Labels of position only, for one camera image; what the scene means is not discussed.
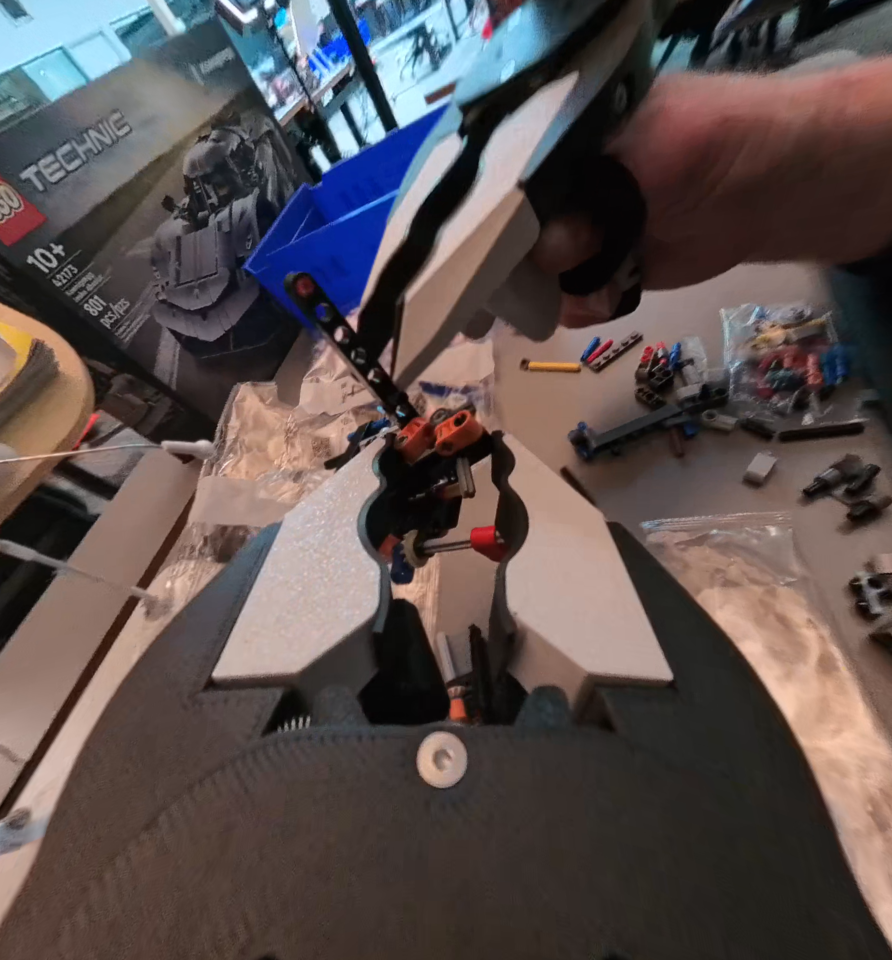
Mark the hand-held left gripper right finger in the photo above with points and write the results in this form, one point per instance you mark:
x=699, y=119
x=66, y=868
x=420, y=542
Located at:
x=573, y=600

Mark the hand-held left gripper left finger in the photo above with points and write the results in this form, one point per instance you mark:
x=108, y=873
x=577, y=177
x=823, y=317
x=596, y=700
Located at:
x=311, y=600

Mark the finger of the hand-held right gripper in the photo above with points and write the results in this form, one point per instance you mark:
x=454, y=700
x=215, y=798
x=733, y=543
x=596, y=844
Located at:
x=476, y=262
x=416, y=195

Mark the long black lego beam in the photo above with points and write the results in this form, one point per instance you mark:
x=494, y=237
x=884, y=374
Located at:
x=341, y=337

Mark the person's right forearm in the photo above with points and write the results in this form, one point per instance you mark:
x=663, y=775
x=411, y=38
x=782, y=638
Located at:
x=881, y=150

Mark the yellow lego axle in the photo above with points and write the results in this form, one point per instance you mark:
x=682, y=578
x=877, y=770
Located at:
x=551, y=366

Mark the dark grey lego plate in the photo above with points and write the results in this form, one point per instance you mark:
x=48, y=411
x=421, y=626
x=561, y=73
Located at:
x=618, y=349

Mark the grey lego beam blue pins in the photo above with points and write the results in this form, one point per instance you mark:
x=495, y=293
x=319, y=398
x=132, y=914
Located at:
x=626, y=431

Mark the small grey lego brick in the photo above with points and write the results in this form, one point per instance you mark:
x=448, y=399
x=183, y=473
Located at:
x=761, y=467

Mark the grey black lego pieces cluster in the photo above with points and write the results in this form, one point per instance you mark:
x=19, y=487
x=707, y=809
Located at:
x=678, y=375

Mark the black lego pins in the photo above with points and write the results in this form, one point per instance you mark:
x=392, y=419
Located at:
x=843, y=476

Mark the dark lego set box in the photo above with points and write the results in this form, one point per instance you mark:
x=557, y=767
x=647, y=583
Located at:
x=115, y=247

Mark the grey black lego connectors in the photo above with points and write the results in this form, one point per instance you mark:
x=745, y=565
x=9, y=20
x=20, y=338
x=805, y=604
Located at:
x=888, y=592

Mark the blue plastic bin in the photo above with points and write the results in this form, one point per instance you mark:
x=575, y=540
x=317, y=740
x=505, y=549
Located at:
x=326, y=225

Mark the clear bag white strip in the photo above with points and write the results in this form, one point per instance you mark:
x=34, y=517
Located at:
x=281, y=435

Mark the empty clear zip bag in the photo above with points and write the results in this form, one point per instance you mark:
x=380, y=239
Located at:
x=753, y=637

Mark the small bag red blue parts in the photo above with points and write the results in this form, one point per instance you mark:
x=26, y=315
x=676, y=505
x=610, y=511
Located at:
x=791, y=367

